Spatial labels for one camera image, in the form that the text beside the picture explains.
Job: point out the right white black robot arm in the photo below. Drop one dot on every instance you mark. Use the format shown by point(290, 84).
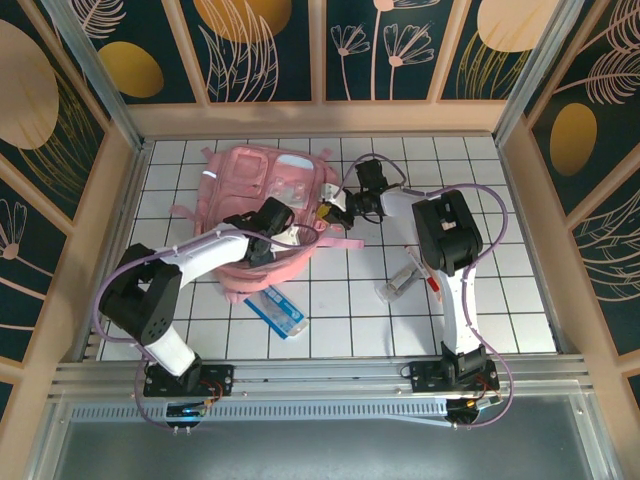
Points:
point(457, 310)

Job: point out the aluminium corner post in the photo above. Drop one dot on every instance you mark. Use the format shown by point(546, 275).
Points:
point(542, 70)
point(97, 75)

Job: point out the clear plastic case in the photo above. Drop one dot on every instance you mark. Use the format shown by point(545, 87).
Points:
point(400, 282)

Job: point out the aluminium mounting rail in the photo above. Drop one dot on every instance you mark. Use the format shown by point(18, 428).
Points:
point(325, 375)

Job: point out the grey metal floor plate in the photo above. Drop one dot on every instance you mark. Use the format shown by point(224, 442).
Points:
point(325, 450)

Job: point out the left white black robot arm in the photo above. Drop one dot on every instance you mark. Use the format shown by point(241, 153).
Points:
point(210, 252)

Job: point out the blue white ruler set pack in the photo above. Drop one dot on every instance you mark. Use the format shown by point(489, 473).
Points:
point(285, 315)

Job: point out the white pen with red cap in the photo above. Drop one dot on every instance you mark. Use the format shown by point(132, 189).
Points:
point(422, 270)

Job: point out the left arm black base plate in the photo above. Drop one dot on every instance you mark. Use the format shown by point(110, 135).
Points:
point(220, 375)

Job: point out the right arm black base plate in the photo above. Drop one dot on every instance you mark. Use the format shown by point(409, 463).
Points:
point(425, 375)

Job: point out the pink student backpack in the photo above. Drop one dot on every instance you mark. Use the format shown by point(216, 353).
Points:
point(235, 175)

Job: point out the aluminium side rail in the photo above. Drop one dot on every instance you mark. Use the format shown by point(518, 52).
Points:
point(131, 200)

